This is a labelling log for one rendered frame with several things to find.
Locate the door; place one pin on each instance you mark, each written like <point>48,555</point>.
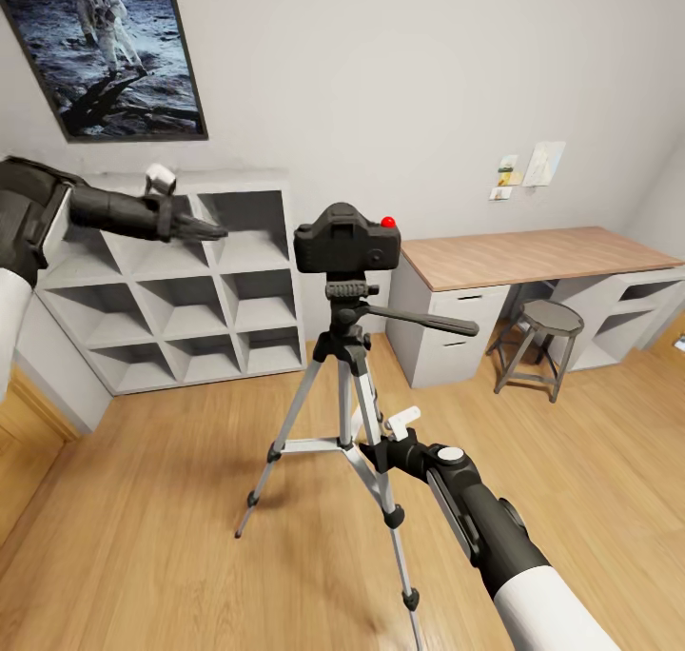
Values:
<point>33,433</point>

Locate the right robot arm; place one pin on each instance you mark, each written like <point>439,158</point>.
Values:
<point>539,611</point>

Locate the camera tripod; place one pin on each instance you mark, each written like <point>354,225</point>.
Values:
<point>346,292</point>

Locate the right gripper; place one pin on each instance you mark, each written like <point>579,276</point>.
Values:
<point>388,454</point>

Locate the taboret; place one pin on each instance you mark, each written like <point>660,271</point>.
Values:
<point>553,318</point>

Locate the desk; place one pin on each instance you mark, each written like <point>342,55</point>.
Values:
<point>617,285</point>

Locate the bookcase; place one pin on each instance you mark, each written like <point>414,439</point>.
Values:
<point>66,287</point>

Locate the digital camera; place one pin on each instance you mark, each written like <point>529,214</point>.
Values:
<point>342,240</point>

